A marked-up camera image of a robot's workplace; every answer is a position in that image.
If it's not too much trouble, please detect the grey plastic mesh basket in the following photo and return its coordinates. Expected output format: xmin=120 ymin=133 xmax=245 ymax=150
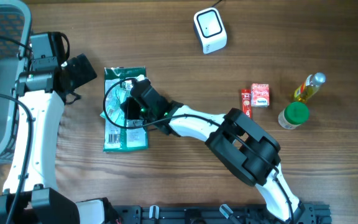
xmin=0 ymin=0 xmax=32 ymax=164

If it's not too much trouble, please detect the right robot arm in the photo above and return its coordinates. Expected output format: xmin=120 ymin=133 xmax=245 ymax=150
xmin=124 ymin=78 xmax=300 ymax=223

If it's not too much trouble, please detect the yellow oil bottle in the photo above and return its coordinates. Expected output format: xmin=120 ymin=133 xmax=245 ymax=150
xmin=292 ymin=72 xmax=326 ymax=104

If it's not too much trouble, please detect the red tissue pack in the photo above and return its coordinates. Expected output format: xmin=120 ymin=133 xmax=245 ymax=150
xmin=251 ymin=83 xmax=270 ymax=107

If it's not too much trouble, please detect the green lid jar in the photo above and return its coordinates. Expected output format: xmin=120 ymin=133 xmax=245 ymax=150
xmin=278 ymin=102 xmax=310 ymax=129

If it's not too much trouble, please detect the red Nescafe coffee stick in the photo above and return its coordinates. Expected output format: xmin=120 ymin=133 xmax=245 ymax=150
xmin=241 ymin=89 xmax=252 ymax=118

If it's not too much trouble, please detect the green 3M gloves package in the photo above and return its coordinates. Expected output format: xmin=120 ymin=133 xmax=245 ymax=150
xmin=101 ymin=67 xmax=148 ymax=152

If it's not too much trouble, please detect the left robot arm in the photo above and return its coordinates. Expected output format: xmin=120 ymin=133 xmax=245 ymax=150
xmin=0 ymin=32 xmax=97 ymax=223

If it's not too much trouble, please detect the light green plastic sachet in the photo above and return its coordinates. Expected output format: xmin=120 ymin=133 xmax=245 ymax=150
xmin=106 ymin=86 xmax=129 ymax=124

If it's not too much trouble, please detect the white barcode scanner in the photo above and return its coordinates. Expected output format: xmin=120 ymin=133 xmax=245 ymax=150
xmin=193 ymin=7 xmax=227 ymax=54

